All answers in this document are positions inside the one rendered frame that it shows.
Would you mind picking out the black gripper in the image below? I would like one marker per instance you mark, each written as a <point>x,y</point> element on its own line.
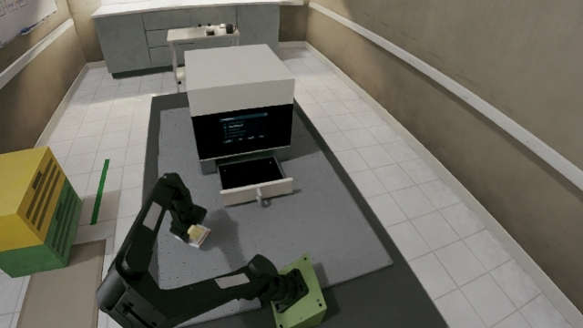
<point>188,218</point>

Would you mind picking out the white imager box with drawer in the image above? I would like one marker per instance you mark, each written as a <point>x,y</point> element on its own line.
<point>241,104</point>

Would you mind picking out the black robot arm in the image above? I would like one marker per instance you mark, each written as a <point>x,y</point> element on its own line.
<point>132,298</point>

